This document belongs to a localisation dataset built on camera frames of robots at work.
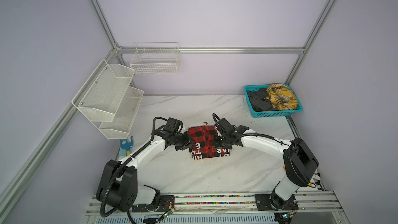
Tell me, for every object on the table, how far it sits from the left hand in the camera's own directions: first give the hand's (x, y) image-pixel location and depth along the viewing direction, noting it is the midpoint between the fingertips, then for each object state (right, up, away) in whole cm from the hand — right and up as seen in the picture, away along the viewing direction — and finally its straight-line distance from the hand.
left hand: (194, 144), depth 83 cm
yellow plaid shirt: (+59, +27, +21) cm, 69 cm away
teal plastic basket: (+52, +17, +19) cm, 58 cm away
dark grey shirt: (+43, +24, +22) cm, 54 cm away
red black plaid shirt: (+5, -2, +5) cm, 7 cm away
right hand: (+10, -1, +3) cm, 10 cm away
